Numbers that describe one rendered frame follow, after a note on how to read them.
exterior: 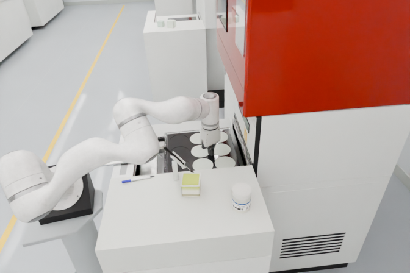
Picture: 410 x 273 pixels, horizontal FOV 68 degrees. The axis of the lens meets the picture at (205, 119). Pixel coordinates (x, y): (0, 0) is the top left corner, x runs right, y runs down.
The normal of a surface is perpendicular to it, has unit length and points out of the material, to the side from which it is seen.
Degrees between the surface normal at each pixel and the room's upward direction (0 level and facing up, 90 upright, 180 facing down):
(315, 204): 90
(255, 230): 0
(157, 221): 0
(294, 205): 90
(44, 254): 0
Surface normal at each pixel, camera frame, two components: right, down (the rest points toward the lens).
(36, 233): -0.04, -0.83
